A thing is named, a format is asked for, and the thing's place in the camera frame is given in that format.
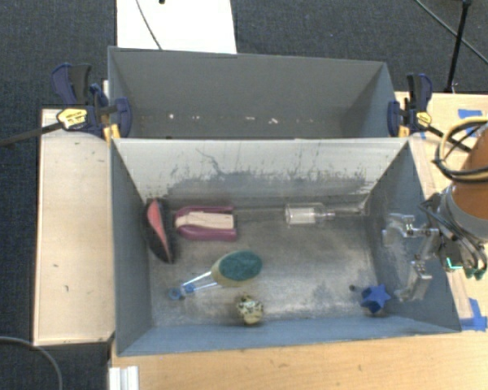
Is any blue star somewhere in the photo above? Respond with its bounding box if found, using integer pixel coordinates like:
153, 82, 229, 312
359, 284, 392, 314

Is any red and black wedge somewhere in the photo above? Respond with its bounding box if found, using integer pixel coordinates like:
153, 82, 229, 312
145, 197, 176, 265

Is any purple and white U-shaped object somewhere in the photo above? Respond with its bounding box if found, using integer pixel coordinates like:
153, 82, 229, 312
173, 205, 239, 242

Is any grey metal bin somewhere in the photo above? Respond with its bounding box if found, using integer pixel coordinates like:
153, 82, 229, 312
107, 45, 463, 358

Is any yellow speckled ball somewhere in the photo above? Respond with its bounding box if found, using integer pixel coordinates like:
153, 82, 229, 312
235, 293, 265, 327

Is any green sponge brush blue handle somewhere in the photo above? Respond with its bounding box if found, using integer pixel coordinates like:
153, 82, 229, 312
167, 249, 264, 301

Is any clear glass bottle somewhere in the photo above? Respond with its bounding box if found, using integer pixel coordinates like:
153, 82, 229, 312
284, 202, 337, 227

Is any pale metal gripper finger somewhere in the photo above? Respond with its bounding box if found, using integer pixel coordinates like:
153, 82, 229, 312
381, 212, 417, 256
393, 260, 434, 303

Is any pale wood board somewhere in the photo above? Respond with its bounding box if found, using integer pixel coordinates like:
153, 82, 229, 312
32, 107, 116, 346

